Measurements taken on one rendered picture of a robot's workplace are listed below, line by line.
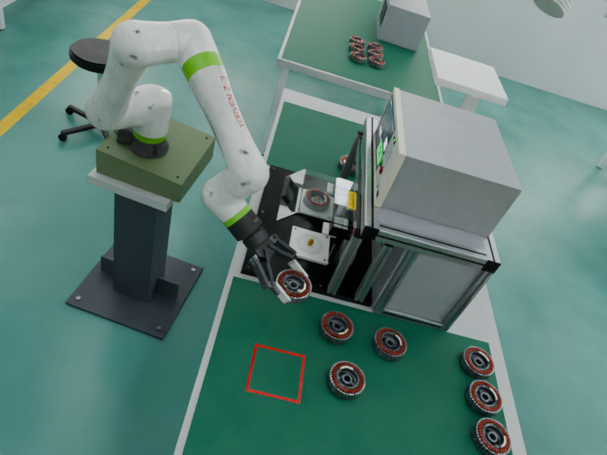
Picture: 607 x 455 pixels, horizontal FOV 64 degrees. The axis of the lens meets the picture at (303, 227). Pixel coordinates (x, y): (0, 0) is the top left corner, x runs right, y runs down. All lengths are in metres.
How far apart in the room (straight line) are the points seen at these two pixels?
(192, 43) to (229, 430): 1.04
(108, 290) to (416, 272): 1.52
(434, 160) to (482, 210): 0.24
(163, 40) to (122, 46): 0.11
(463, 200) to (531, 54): 5.32
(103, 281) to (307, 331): 1.28
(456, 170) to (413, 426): 0.76
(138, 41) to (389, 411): 1.24
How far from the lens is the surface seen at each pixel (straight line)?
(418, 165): 1.48
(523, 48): 6.76
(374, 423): 1.53
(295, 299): 1.45
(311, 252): 1.80
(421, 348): 1.75
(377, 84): 3.26
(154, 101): 1.80
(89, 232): 2.83
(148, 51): 1.43
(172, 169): 1.91
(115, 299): 2.51
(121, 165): 1.93
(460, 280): 1.67
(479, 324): 1.95
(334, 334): 1.59
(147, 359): 2.35
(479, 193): 1.56
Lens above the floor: 2.02
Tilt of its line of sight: 41 degrees down
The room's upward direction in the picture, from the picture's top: 20 degrees clockwise
